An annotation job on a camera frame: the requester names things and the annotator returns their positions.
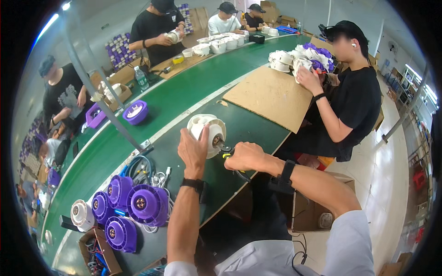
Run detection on purple fan housing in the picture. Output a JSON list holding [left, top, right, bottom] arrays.
[[106, 175, 134, 209], [126, 184, 169, 227], [105, 216, 137, 253], [91, 191, 115, 225]]

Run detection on stack of cardboard cartons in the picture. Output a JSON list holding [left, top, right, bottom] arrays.
[[259, 1, 298, 27]]

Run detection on brown cardboard carton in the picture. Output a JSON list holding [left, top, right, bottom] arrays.
[[378, 252, 413, 276]]

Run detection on storage shelves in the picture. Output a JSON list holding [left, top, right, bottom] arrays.
[[381, 59, 439, 118]]

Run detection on person's legs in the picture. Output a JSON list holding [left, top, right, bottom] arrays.
[[195, 172, 294, 276]]

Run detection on large cardboard sheet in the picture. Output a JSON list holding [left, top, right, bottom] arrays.
[[223, 66, 313, 134]]

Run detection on person's body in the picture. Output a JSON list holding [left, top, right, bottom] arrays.
[[164, 210, 375, 276]]

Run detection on purple square housing shell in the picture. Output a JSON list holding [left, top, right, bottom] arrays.
[[85, 103, 108, 129]]

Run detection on person's left hand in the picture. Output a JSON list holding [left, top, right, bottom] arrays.
[[177, 124, 210, 180]]

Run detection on open cardboard box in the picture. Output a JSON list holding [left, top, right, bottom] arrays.
[[291, 171, 356, 233]]

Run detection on grey metal pole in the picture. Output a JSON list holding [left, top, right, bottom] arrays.
[[381, 66, 430, 144], [60, 9, 151, 152]]

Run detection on cardboard work mat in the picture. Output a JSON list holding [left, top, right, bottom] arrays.
[[150, 53, 215, 81]]

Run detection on black flat device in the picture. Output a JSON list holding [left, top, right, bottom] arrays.
[[59, 215, 81, 232]]

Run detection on yellow black pliers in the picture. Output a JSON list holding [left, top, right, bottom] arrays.
[[216, 141, 252, 183]]

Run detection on clear water bottle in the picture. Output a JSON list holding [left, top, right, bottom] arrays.
[[134, 66, 150, 91]]

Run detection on red stool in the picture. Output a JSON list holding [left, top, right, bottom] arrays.
[[413, 171, 427, 191]]

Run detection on purple round housing shell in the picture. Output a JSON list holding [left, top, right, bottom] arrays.
[[122, 100, 149, 126]]

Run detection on pile of white purple housings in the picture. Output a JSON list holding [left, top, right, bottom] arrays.
[[268, 42, 335, 84]]

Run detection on white fan housing with motor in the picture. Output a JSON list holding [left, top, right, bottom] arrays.
[[186, 114, 227, 159]]

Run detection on black wrist band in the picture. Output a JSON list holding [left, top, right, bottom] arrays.
[[268, 159, 296, 195], [180, 178, 209, 204]]

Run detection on cardboard box with cables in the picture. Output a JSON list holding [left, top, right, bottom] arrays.
[[78, 228, 123, 276]]

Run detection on row of white housings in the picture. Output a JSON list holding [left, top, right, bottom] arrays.
[[182, 30, 250, 58]]

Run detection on person's right hand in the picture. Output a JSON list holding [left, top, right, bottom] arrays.
[[224, 141, 277, 173]]

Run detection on stack of purple white boxes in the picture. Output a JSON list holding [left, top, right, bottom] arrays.
[[177, 3, 195, 35], [105, 33, 137, 72]]

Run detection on black cable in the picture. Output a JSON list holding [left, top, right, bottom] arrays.
[[291, 233, 308, 276]]

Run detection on cardboard box with white parts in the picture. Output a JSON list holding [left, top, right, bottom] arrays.
[[90, 67, 143, 112]]

